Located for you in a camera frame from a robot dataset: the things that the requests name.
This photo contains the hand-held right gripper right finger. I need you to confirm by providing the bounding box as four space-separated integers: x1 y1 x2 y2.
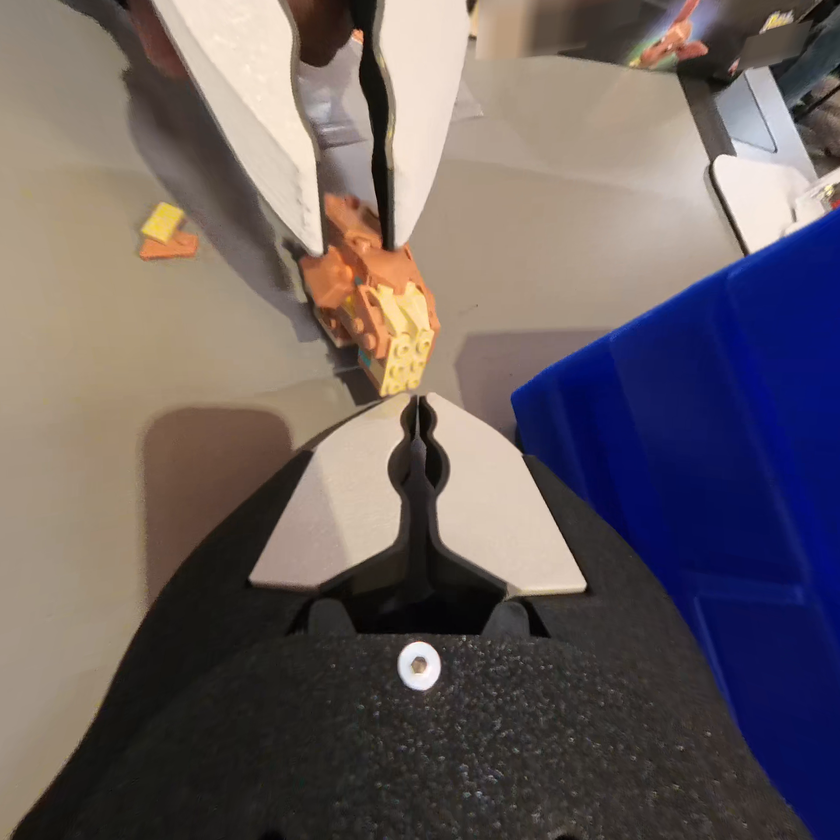
418 392 589 599

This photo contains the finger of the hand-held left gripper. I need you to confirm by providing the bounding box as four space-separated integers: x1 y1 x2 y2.
356 0 471 253
151 0 327 258

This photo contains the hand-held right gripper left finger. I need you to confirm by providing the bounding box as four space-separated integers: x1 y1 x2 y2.
248 394 421 589

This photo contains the yellow toy brick piece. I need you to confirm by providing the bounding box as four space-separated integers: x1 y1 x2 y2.
140 202 186 241

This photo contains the orange toy brick model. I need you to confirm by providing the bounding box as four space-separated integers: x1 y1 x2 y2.
298 193 441 398

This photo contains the blue plastic bin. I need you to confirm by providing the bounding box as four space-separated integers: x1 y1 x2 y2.
511 210 840 840

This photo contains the person's left hand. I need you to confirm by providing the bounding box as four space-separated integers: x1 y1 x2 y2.
125 0 361 81

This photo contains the printed cardboard toy box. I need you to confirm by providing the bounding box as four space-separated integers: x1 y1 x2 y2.
472 0 828 83

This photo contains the dark table cable hatch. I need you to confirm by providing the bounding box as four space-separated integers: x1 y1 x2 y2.
679 66 818 178

